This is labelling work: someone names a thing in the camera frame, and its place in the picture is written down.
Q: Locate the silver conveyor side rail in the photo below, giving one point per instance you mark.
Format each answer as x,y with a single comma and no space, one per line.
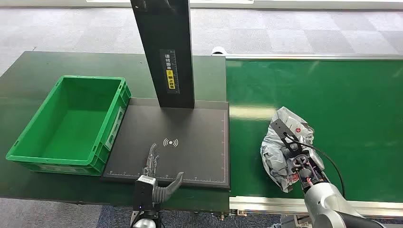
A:
314,57
267,204

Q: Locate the grey plastic mailer package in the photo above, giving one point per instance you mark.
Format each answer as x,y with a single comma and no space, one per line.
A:
274,157

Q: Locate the black right camera bracket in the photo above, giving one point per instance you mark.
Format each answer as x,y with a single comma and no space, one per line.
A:
283,130

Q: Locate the dark green table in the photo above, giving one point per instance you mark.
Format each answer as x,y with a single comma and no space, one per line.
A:
31,69

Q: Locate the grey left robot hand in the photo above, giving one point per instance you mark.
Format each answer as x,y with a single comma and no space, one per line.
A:
163,192

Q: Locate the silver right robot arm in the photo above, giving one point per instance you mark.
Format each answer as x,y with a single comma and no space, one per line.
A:
327,201

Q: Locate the green conveyor belt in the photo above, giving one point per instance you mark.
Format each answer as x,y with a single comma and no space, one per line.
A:
346,94

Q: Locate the green plastic crate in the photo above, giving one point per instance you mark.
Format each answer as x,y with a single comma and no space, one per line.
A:
72,132

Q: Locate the black scanner base plate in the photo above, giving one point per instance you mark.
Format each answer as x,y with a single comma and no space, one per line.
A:
195,151

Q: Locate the black yellow column label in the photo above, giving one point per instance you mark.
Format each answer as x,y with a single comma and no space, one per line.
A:
170,72

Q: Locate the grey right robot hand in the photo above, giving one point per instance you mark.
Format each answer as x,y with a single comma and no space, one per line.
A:
316,159

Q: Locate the black scanner column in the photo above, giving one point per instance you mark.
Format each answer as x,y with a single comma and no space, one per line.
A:
151,31

